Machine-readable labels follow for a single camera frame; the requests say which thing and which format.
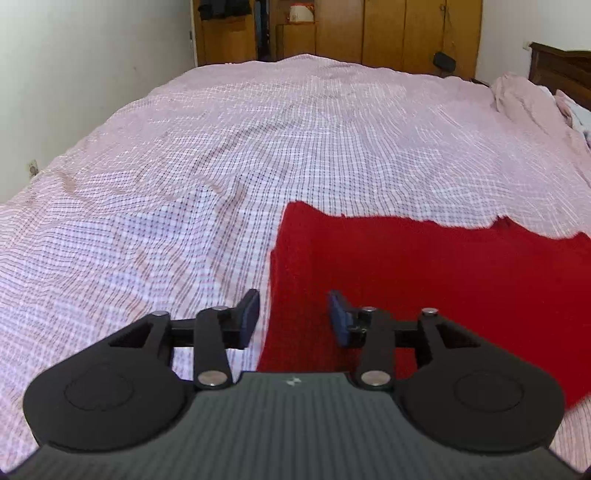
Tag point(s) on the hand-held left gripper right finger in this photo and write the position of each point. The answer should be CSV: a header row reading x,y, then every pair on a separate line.
x,y
339,321

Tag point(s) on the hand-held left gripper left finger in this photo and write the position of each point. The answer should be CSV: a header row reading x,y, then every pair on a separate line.
x,y
248,318

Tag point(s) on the red knit sweater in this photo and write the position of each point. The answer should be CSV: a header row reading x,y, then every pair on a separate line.
x,y
438,277

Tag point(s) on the dark hanging clothes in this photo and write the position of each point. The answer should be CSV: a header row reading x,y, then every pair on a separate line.
x,y
225,8

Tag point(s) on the pink checked bedsheet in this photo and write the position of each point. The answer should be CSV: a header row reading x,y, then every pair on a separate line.
x,y
231,161

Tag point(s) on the black bag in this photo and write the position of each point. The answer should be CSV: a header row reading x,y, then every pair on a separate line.
x,y
444,62

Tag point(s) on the pink quilt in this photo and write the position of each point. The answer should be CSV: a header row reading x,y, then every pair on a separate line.
x,y
531,106

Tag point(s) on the wooden wardrobe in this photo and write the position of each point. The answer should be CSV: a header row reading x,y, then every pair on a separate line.
x,y
369,32

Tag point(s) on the white round appliance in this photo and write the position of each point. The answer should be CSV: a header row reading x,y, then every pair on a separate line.
x,y
301,13

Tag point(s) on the white fluffy blanket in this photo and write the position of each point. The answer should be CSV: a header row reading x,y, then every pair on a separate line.
x,y
582,121

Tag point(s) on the dark wooden headboard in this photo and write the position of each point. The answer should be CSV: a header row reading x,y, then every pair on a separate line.
x,y
561,69

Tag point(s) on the wall socket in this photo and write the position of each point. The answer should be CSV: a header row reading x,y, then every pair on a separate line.
x,y
33,167

